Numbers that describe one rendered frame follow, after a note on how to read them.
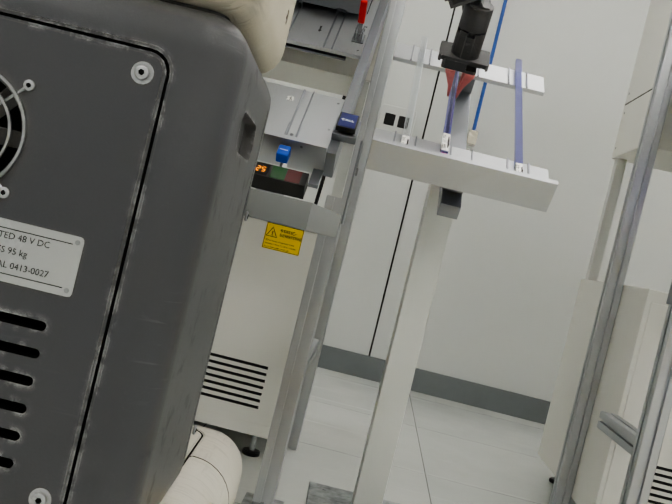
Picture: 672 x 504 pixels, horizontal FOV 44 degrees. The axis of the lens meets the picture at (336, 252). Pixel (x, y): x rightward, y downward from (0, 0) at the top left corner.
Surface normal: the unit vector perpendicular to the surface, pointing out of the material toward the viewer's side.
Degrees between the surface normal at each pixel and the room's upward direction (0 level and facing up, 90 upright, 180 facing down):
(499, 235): 90
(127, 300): 90
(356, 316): 90
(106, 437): 90
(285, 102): 45
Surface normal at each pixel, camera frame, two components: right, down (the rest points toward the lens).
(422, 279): -0.02, 0.01
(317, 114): 0.13, -0.69
